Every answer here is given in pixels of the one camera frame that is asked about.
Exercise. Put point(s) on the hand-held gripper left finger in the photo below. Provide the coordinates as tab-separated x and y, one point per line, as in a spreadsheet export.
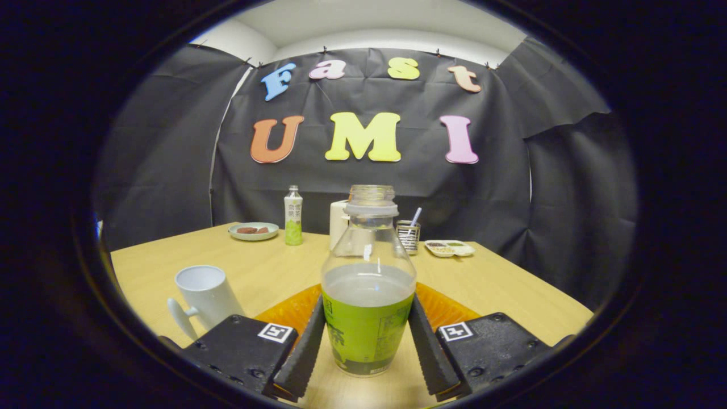
306	352

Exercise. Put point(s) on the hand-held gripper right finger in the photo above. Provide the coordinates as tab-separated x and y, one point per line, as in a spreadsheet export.
426	352

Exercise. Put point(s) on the juice bottle green label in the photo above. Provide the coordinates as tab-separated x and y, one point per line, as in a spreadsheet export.
366	335

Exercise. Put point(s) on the white cup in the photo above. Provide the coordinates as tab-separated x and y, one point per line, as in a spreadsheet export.
207	295

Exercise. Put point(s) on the capped white green drink bottle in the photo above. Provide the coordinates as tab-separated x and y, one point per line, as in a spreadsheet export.
293	227

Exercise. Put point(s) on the wooden table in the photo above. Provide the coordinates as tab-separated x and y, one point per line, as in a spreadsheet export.
267	267

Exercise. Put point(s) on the white divided tray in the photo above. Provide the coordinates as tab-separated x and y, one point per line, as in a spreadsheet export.
463	249

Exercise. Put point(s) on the pale green plate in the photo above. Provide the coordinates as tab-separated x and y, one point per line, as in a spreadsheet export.
253	236

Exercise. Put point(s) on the cream toaster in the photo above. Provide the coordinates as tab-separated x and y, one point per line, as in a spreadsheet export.
338	224

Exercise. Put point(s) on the pale drinking straw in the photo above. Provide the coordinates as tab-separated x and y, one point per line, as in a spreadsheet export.
416	217

